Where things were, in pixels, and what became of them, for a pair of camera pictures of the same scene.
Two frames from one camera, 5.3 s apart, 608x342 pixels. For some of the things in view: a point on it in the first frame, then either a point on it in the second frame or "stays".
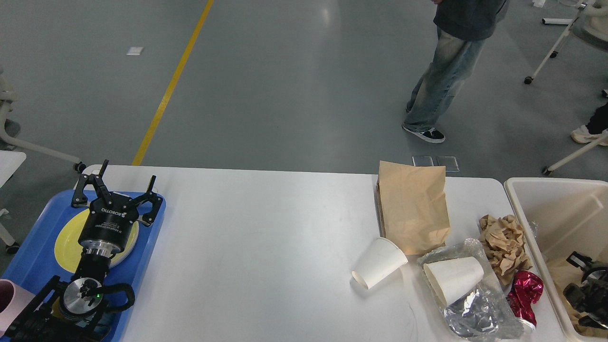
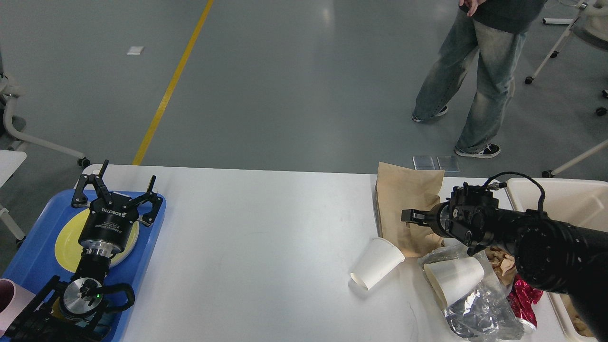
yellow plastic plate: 68,248 stays
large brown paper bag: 414,205 stays
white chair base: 547,170 to 601,111
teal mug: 99,321 stays
